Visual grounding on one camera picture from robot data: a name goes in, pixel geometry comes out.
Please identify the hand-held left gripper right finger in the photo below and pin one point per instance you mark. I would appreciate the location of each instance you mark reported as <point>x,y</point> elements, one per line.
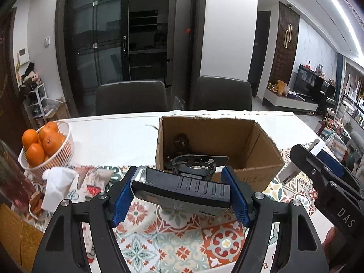
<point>238,202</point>

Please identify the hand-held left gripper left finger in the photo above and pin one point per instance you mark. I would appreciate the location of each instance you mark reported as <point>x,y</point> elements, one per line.
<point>122,204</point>

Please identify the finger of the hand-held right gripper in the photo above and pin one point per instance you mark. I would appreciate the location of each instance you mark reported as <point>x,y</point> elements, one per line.
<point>332,163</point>
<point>310,165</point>

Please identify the black eyeglasses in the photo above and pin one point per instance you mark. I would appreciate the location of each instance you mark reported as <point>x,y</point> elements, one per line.
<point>199,162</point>

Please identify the black and silver ridged device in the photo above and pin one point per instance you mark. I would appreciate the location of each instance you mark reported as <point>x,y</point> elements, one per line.
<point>182,190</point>

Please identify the brown cardboard box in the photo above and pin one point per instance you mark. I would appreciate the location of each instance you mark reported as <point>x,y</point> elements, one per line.
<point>227,139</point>

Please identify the person's right hand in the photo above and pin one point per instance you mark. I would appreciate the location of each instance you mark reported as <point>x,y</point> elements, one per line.
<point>331,240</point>

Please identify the beige printed cloth pouch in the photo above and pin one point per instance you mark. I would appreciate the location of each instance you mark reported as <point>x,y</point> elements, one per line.
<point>91,180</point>

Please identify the white low tv cabinet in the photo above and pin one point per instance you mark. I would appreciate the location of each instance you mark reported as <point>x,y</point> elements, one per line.
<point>290,102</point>

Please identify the white crumpled tissue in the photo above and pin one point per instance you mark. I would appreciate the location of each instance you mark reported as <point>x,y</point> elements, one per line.
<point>58,184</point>

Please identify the display shelf unit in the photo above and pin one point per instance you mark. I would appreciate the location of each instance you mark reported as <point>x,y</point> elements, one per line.
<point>352,96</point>

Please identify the black cabinet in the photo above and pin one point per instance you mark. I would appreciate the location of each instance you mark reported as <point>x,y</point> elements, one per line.
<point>327,93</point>

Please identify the colourful patterned table mat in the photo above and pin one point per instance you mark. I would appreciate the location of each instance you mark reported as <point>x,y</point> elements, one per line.
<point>182,250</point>

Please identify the white plastic fruit basket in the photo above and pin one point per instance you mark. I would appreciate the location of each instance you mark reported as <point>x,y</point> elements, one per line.
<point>61,155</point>

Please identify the black round gadget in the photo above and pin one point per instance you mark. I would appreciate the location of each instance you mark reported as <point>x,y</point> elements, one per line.
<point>181,142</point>

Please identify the yellow paper bag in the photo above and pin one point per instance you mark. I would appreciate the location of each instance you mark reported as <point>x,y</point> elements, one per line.
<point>281,87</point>

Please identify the black television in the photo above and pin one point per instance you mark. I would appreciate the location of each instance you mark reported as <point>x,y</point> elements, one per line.
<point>307,81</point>

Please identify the small white cup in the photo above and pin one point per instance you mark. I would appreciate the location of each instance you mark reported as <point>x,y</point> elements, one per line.
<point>35,204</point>

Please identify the pile of oranges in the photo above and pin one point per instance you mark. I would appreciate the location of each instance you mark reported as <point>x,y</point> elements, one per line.
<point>51,142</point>

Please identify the yellow-brown cardboard piece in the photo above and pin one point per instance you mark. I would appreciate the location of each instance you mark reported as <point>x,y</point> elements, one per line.
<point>20,233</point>

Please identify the dark grey dining chair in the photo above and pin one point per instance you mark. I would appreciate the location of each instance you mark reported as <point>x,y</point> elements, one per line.
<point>221,93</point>
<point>130,98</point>

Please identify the dark red packet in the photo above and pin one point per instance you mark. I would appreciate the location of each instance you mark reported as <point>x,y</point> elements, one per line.
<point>14,176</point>

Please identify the open cardboard floor box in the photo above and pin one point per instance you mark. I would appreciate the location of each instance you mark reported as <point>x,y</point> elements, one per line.
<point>58,109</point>

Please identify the clear plastic bag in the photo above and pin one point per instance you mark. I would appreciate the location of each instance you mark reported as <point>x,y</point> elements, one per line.
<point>179,102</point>

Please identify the white shoe rack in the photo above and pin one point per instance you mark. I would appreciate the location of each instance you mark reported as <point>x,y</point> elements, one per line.
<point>35,105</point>

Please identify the pile of plush clutter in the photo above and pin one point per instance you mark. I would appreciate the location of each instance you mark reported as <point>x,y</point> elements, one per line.
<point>30,75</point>

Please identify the grey refrigerator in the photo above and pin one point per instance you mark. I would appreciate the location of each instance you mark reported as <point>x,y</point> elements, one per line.
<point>182,48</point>

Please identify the dark glass sliding door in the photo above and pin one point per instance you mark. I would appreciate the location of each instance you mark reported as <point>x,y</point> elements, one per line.
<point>96,34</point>

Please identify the white wall intercom panel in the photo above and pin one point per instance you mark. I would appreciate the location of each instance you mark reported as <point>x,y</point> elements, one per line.
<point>23,56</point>

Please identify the white wall switch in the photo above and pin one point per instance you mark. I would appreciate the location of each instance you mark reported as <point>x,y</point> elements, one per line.
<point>47,42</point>

